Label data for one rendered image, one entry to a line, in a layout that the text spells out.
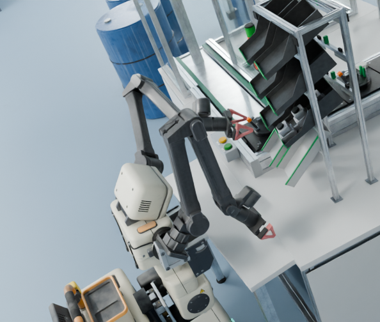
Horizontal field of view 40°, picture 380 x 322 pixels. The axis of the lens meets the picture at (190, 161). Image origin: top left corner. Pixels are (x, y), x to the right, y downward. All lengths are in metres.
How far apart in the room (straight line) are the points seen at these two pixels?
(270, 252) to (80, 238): 2.19
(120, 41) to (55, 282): 2.05
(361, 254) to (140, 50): 2.95
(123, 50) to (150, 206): 2.87
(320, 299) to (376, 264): 0.27
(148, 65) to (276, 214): 2.65
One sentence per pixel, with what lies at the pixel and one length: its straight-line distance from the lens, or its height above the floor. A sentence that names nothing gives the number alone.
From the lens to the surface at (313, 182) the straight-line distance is 2.38.
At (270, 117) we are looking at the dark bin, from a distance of 2.24.
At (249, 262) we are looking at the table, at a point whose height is 0.86.
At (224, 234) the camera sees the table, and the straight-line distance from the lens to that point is 2.29.
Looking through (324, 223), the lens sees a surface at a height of 0.86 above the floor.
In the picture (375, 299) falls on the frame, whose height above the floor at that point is 0.43.
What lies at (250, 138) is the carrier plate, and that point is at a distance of 2.55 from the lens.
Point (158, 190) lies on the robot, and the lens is 1.87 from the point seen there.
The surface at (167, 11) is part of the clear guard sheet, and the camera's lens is 3.62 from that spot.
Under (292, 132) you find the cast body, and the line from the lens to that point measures 2.07.
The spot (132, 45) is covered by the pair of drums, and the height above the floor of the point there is 0.77.
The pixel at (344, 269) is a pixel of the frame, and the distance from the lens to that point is 2.22.
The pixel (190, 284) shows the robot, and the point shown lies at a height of 0.85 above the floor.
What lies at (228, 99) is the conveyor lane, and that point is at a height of 0.92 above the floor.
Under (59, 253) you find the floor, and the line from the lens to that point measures 4.07.
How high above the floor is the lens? 2.46
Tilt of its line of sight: 36 degrees down
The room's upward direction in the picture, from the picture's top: 24 degrees counter-clockwise
